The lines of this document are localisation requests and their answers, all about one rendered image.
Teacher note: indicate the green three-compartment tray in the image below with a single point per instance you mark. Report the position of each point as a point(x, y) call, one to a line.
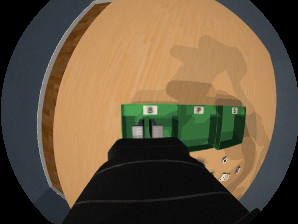
point(194, 125)

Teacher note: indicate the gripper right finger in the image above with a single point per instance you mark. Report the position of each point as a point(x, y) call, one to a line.
point(155, 130)

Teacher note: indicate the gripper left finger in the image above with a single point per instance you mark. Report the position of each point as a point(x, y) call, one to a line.
point(138, 130)

